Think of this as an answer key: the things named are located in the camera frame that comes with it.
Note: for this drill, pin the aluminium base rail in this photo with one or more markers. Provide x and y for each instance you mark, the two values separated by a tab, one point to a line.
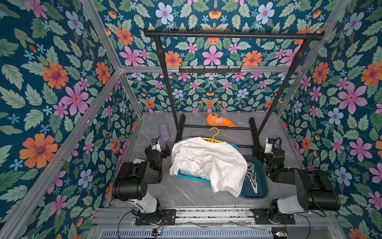
243	222

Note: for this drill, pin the white t-shirt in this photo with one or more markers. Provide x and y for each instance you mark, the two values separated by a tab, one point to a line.
220	163

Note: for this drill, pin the dark teal clothespin tray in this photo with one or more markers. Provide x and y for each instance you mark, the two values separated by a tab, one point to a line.
255	166

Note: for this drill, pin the yellow plastic hanger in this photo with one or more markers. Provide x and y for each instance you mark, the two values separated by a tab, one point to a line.
215	132

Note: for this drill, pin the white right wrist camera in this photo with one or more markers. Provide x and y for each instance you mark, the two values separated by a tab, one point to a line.
269	145

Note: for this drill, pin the black wall hook rail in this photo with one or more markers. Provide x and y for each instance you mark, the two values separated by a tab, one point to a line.
210	69

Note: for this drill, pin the grey purple cylinder roller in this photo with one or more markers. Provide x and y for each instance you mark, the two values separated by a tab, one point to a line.
164	132

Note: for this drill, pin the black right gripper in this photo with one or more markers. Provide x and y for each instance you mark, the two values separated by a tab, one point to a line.
259	152

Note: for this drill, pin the teal basket under shirt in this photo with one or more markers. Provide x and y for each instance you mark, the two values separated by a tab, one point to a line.
180	175

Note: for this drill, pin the orange plush fish toy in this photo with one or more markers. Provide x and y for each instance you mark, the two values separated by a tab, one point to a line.
216	120

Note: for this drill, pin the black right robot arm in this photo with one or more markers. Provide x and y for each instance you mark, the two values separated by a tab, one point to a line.
314	192

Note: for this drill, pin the black clothes rack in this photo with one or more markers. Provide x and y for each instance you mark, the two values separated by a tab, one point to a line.
209	92

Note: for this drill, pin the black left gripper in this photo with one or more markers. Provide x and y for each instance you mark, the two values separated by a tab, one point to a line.
165	150

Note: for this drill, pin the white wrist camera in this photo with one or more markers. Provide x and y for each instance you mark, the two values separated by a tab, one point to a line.
269	145
155	144

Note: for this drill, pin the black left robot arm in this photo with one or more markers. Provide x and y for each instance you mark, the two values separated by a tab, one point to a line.
131	185

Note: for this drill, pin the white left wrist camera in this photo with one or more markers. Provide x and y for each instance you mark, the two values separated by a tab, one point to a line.
155	144

